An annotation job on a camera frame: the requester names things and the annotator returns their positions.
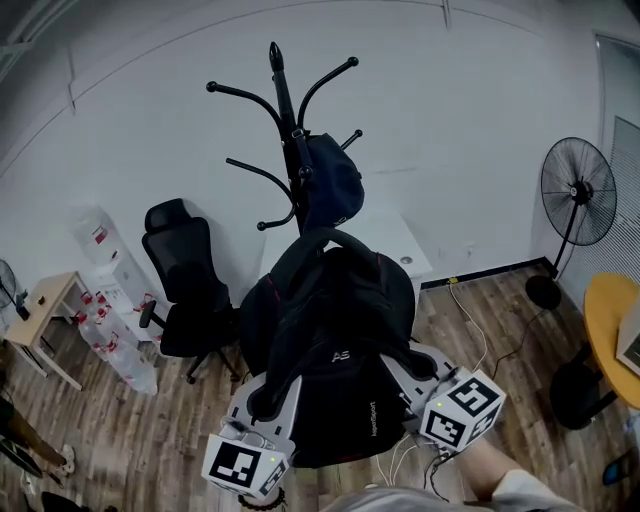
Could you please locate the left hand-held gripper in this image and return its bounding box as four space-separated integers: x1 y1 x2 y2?
201 372 304 501

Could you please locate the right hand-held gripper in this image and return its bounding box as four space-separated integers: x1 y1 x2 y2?
379 342 507 456

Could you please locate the black backpack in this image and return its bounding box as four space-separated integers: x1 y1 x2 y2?
238 227 417 469

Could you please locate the black metal coat rack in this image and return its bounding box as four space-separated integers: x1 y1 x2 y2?
205 41 364 236

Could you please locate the black mesh office chair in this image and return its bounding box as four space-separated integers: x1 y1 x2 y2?
141 198 242 385

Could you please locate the black stool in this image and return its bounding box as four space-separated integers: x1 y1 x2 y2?
549 342 619 432

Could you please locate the plastic-wrapped bottle pack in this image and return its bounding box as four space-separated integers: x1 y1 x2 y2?
73 287 160 397
71 203 127 269

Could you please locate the person's light grey clothing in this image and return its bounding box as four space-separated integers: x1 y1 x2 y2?
319 468 604 512

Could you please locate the yellow round table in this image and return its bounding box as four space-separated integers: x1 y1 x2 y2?
583 272 640 424

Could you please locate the navy blue bag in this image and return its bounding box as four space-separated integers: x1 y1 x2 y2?
298 132 366 234

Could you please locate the beige box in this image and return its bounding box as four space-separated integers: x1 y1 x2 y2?
615 303 640 377

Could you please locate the blue and black object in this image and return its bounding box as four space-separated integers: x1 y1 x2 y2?
601 448 637 487

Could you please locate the large black standing fan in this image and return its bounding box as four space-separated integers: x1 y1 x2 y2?
524 136 619 312

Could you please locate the light wooden side table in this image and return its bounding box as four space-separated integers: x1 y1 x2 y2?
3 271 92 392

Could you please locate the window with blinds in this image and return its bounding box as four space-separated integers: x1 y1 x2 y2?
593 29 640 306

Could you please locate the small black fan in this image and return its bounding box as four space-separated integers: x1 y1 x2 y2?
0 258 32 322

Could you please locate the white floor cable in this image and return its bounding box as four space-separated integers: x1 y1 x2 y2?
446 277 490 372

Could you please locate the black fan cable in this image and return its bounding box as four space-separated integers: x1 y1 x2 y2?
491 308 547 382

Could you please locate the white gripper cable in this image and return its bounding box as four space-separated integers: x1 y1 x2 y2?
377 433 419 487

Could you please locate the dark bead bracelet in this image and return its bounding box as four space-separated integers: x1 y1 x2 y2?
237 487 288 512

